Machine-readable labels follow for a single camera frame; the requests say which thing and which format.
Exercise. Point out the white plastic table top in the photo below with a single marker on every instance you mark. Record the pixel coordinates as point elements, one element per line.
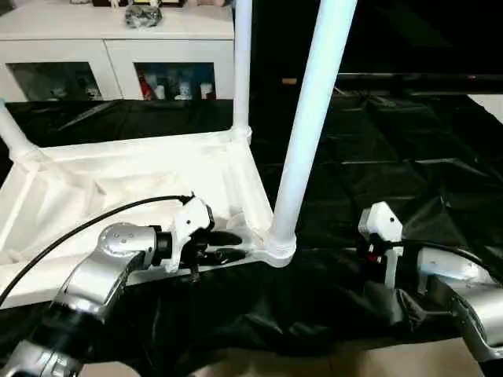
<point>118,176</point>

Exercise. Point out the white plastic table leg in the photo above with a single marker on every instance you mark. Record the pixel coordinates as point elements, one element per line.
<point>241,59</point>
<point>310,118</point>
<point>15,133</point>

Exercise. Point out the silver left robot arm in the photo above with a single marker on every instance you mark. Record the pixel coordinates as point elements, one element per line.
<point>98,259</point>

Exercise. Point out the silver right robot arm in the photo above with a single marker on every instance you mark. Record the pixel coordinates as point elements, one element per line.
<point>463,290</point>

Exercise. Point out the black plastic mat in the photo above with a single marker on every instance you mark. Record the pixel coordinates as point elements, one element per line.
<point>393,157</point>

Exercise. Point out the white cup with red label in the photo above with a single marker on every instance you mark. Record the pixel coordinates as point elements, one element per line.
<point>205,90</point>

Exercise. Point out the red white bottle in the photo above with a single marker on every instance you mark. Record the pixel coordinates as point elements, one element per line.
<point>147,86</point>

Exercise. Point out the black television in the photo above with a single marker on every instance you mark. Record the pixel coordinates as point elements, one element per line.
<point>424,78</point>

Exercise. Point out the white flat board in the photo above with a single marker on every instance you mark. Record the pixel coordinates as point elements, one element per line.
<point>491,104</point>

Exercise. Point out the black case with label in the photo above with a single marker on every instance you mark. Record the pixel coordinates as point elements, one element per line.
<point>275,39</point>

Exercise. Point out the white glass-door cabinet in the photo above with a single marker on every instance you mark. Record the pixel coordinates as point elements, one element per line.
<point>98,47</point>

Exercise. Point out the shiny crumpled plastic bundle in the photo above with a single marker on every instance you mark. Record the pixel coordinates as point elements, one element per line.
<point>143,17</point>

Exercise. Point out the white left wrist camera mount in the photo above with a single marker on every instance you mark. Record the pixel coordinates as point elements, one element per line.
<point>188,220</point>

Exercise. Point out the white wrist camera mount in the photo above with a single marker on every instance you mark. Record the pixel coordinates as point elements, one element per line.
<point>188,220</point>
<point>383,220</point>

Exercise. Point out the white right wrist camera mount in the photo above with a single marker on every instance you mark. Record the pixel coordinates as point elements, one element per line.
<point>383,220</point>

